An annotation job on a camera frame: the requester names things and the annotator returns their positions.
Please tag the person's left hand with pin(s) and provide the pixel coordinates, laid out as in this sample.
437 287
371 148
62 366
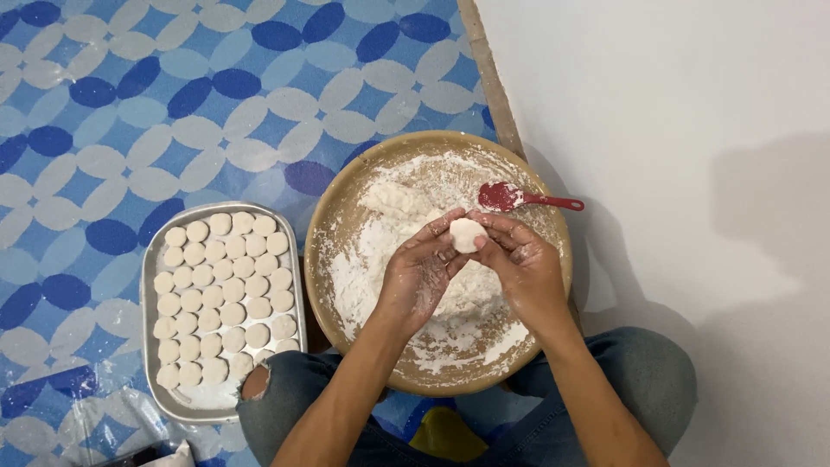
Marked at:
412 279

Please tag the clear plastic sheet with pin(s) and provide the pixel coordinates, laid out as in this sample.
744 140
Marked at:
117 421

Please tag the person's right hand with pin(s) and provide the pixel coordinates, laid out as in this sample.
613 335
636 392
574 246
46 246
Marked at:
525 272

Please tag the red silicone spatula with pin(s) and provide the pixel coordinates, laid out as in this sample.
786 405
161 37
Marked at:
502 196

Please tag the wooden floor edge strip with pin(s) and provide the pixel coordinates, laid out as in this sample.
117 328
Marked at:
489 78

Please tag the rows of flat dough discs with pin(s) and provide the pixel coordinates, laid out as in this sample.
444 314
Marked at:
220 298

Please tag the rectangular metal tray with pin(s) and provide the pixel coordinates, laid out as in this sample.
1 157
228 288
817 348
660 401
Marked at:
150 363

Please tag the white dough ball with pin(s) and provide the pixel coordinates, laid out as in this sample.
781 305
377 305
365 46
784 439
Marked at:
464 233

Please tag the blue patterned floor mat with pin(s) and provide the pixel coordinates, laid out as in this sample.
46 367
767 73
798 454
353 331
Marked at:
162 97

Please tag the white floury dough mass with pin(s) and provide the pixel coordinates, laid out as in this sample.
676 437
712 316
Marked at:
382 246

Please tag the large tan mixing bowl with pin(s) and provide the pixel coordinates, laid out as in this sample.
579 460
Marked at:
324 259

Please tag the blue ripped jeans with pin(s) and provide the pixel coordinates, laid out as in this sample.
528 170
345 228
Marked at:
648 382

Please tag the yellow plastic object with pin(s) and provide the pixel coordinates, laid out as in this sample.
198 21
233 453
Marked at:
447 438

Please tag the white plastic bag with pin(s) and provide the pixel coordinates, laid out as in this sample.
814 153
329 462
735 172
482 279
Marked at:
172 456

